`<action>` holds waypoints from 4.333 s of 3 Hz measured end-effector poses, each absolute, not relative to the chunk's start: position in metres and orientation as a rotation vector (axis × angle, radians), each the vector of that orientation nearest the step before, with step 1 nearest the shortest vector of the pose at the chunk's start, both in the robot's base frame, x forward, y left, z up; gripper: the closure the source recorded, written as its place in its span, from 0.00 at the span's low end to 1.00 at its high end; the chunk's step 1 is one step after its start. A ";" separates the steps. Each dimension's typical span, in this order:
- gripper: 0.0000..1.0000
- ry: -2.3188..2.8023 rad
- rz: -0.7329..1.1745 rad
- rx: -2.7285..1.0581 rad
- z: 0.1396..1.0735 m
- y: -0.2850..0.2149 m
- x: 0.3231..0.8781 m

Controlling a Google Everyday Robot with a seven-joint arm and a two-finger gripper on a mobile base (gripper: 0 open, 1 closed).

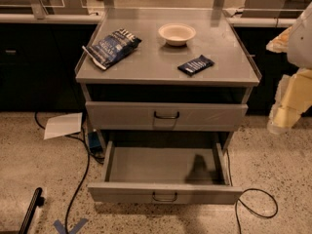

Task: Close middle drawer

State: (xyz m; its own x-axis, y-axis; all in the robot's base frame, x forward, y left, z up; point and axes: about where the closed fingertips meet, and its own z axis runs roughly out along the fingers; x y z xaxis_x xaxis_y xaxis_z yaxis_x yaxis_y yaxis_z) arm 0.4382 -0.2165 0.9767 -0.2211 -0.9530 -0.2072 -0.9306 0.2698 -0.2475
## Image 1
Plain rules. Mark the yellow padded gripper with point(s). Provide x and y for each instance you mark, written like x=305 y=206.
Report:
x=300 y=48

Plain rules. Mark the grey drawer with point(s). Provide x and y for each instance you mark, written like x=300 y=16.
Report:
x=156 y=116
x=149 y=174

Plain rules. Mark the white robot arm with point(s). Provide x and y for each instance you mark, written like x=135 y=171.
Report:
x=294 y=93

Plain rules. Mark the grey drawer cabinet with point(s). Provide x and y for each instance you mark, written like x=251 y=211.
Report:
x=150 y=73

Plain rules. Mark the grey top drawer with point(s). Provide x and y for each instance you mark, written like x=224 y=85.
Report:
x=156 y=116

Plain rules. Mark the dark blue snack bar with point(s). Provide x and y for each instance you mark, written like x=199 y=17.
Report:
x=196 y=65

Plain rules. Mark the white paper bowl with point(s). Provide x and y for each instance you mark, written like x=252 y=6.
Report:
x=176 y=34

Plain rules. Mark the blue chip bag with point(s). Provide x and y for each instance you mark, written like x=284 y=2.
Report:
x=112 y=48

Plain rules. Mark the blue power box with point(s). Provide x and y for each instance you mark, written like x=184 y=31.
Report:
x=93 y=142

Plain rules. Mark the white paper sheet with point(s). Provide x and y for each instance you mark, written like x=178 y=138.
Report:
x=63 y=125

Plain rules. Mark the black bar on floor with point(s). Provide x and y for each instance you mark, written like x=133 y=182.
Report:
x=37 y=201

